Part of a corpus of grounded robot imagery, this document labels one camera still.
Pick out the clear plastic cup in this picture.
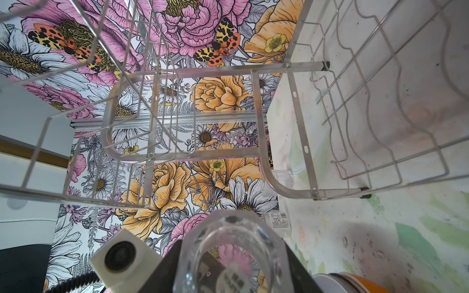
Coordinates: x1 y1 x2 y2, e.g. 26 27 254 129
261 211 291 239

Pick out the orange bowl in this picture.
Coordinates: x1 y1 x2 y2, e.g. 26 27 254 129
339 272 390 293

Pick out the lavender bowl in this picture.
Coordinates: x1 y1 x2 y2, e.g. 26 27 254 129
313 274 347 293

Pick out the chrome two-tier dish rack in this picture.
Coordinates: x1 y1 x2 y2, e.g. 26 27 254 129
1 1 469 200

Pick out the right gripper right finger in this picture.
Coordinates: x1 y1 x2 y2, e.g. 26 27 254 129
283 243 322 293

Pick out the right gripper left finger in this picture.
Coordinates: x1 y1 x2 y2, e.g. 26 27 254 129
138 240 183 293

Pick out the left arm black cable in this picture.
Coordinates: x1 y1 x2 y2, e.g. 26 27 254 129
45 270 101 293

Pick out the clear glass tumbler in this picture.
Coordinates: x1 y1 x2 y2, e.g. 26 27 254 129
172 210 294 293

